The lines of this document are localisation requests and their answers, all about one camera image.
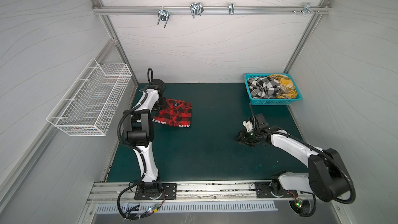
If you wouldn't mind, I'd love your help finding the metal u-bolt hook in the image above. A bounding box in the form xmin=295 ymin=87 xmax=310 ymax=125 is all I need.
xmin=157 ymin=9 xmax=170 ymax=28
xmin=189 ymin=2 xmax=204 ymax=18

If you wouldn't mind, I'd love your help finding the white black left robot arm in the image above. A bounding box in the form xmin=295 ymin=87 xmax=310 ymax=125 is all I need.
xmin=117 ymin=79 xmax=165 ymax=199

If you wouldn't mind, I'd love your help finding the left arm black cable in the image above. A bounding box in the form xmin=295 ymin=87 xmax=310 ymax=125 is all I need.
xmin=116 ymin=67 xmax=154 ymax=221

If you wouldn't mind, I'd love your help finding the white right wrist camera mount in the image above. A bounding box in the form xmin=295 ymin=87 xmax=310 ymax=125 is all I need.
xmin=243 ymin=119 xmax=254 ymax=133

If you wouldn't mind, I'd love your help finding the red black plaid shirt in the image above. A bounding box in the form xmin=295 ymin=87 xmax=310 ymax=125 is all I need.
xmin=152 ymin=99 xmax=192 ymax=128

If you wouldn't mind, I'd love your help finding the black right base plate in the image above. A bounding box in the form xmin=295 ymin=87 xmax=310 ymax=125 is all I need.
xmin=249 ymin=180 xmax=298 ymax=199

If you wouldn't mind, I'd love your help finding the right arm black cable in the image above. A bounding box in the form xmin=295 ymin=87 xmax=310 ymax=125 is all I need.
xmin=248 ymin=103 xmax=357 ymax=218

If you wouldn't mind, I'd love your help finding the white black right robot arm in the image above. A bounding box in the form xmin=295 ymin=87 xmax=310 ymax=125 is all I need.
xmin=235 ymin=114 xmax=356 ymax=204

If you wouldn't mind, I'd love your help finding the aluminium horizontal rail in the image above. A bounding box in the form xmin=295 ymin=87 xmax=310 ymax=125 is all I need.
xmin=93 ymin=5 xmax=332 ymax=16

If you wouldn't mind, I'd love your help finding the white wire basket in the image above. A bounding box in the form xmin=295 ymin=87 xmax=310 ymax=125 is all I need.
xmin=47 ymin=58 xmax=132 ymax=136

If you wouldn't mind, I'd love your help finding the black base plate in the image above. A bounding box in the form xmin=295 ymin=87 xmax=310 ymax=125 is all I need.
xmin=249 ymin=180 xmax=298 ymax=199
xmin=134 ymin=183 xmax=177 ymax=201

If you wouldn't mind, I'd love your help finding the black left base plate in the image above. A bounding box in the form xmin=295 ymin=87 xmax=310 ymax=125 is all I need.
xmin=134 ymin=183 xmax=177 ymax=201

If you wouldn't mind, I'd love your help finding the right aluminium corner post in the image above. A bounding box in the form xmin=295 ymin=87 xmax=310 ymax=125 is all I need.
xmin=284 ymin=0 xmax=332 ymax=74

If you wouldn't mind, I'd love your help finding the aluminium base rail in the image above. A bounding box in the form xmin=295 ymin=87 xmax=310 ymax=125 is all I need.
xmin=86 ymin=178 xmax=343 ymax=204

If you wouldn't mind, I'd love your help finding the black white checkered shirt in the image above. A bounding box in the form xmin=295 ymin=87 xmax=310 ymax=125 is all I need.
xmin=247 ymin=77 xmax=281 ymax=99

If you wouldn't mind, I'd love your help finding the yellow plaid shirt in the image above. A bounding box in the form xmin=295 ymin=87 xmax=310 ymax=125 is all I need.
xmin=268 ymin=74 xmax=299 ymax=99

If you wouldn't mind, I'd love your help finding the metal clip hook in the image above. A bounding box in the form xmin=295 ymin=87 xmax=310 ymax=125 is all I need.
xmin=229 ymin=3 xmax=235 ymax=15

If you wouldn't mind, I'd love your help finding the teal plastic basket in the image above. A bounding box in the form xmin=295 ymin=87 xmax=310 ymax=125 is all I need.
xmin=244 ymin=73 xmax=302 ymax=105

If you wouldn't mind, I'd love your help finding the metal u-bolt hook left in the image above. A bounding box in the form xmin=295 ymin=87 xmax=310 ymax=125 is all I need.
xmin=157 ymin=9 xmax=170 ymax=28

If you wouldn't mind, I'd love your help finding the aluminium corner frame post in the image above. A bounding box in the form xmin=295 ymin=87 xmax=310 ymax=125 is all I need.
xmin=92 ymin=0 xmax=138 ymax=86

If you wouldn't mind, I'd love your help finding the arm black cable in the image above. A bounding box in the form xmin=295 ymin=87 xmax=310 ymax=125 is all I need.
xmin=248 ymin=103 xmax=357 ymax=218
xmin=116 ymin=67 xmax=154 ymax=221

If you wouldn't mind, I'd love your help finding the metal u-bolt hook middle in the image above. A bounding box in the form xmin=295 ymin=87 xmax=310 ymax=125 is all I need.
xmin=189 ymin=2 xmax=204 ymax=18

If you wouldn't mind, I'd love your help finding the metal bracket hook right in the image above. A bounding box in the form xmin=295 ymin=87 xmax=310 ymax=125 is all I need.
xmin=292 ymin=3 xmax=320 ymax=16

